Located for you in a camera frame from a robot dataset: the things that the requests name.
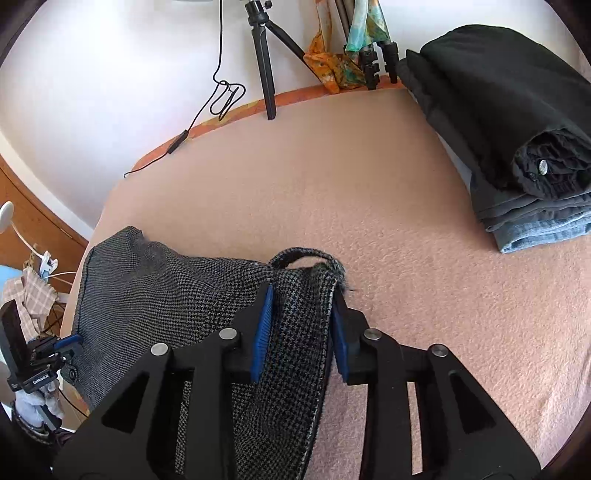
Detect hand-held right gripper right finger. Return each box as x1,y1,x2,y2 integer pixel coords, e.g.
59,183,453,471
330,291,543,480

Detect black tripod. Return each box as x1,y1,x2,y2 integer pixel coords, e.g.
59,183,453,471
244,0,309,121

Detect white clothes clip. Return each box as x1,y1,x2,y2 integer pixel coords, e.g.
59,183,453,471
36,250,60,281

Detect blue denim folded pants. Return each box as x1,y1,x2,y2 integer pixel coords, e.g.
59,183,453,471
492,216,591,254

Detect person's left hand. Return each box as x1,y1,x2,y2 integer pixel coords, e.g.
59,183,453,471
13,387,62,432

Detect dark grey folded pants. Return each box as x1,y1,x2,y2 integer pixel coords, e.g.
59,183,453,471
468,168,591,232

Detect beige plaid cloth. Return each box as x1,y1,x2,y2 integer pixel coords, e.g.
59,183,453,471
4,265,60,340

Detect pink blanket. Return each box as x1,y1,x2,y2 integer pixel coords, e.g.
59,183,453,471
60,88,591,480

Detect grey houndstooth pants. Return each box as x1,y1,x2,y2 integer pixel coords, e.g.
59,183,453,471
74,226,348,480

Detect wooden cabinet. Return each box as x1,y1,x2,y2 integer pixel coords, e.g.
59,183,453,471
0,156,89,274

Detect teal patterned scarf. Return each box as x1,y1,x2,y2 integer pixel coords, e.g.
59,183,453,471
345,0,394,52

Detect black cable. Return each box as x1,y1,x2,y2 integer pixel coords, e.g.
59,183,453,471
124,0,246,178

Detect white lamp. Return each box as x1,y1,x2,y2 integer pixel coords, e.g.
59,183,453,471
0,200,38,252

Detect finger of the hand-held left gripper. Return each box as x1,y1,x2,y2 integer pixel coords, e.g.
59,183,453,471
54,335,85,371

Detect black folded pants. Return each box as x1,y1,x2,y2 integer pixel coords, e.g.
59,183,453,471
394,25,591,202

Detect orange patterned cloth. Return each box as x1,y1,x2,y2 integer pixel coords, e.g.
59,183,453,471
302,0,370,96

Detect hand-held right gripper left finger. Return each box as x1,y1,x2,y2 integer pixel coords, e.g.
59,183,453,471
53,282,278,480

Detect dark folded tripod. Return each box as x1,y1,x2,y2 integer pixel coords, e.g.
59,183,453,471
323,0,400,91

